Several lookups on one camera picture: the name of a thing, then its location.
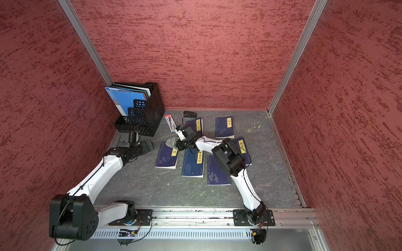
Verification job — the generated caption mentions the grey striped wiping cloth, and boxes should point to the grey striped wiping cloth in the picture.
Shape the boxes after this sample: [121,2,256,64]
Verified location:
[165,137,180,150]

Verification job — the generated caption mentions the navy book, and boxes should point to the navy book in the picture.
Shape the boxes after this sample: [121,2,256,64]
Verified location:
[185,118,204,137]
[207,155,231,186]
[215,116,234,139]
[235,137,252,166]
[155,141,179,169]
[181,149,204,178]

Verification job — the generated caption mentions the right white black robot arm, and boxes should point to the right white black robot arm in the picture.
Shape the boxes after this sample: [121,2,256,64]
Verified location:
[174,126,268,226]

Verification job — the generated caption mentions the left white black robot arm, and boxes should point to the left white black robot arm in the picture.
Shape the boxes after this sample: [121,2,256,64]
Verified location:
[49,139,154,242]

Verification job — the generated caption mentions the pencil box white blue red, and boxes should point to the pencil box white blue red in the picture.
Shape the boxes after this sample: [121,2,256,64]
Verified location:
[164,114,177,134]

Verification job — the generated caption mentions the black mesh file organizer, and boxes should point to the black mesh file organizer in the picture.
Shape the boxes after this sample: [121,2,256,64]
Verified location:
[115,82,165,137]

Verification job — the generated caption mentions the blue folder in organizer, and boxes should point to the blue folder in organizer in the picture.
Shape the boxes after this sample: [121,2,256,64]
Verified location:
[105,87,148,117]

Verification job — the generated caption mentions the dark folders in organizer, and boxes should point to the dark folders in organizer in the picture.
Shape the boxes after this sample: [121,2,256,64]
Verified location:
[111,82,152,98]

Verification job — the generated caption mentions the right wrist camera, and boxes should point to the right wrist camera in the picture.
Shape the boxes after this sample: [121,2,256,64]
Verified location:
[175,125,186,141]

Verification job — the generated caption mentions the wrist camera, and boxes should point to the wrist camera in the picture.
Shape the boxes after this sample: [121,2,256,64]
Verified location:
[175,125,186,141]
[117,131,137,149]

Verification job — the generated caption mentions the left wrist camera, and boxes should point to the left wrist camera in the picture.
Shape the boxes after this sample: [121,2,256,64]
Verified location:
[117,131,137,149]

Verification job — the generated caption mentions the aluminium mounting rail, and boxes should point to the aluminium mounting rail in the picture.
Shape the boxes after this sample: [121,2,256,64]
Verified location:
[142,207,321,229]

